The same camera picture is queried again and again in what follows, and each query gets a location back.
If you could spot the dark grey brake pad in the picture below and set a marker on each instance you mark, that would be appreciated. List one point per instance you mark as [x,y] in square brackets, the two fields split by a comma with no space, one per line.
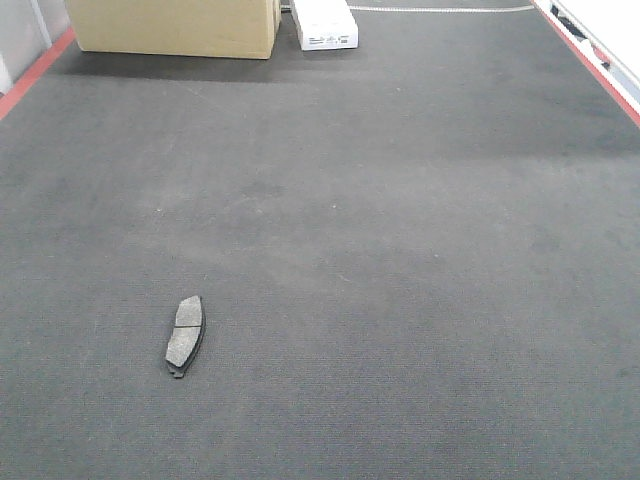
[186,336]

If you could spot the white carton box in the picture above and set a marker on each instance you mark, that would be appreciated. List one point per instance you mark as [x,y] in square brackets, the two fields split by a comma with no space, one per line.
[324,25]

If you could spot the red white conveyor rail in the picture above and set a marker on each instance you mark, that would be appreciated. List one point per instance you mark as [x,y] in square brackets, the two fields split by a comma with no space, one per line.
[604,36]

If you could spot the dark grey conveyor belt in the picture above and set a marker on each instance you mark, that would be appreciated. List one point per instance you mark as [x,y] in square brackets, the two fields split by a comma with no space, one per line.
[418,259]

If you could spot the cardboard box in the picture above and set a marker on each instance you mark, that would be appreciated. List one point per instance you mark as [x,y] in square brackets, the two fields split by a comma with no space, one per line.
[216,28]

